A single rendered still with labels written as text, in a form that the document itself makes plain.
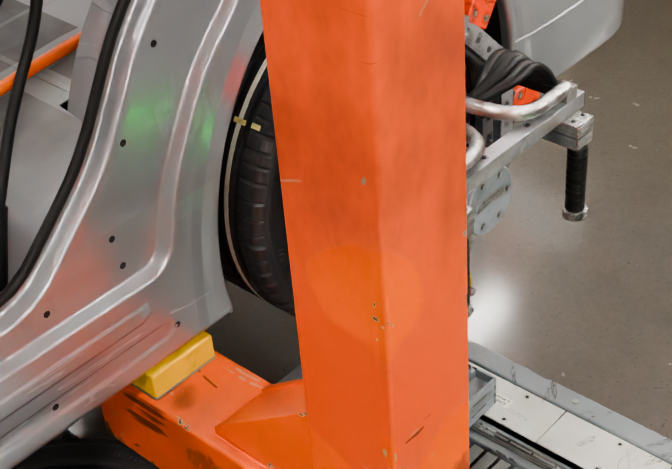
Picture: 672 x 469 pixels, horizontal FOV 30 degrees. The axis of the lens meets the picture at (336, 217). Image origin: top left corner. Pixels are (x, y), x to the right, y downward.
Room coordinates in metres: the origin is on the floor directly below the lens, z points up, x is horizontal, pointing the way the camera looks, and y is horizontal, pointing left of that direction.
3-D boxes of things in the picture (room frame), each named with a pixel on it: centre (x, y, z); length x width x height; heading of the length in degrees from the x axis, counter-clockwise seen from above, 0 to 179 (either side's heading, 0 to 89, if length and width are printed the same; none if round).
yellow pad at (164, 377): (1.59, 0.31, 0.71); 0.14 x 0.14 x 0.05; 45
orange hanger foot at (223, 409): (1.47, 0.19, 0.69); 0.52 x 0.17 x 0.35; 45
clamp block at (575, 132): (1.84, -0.41, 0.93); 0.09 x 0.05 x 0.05; 45
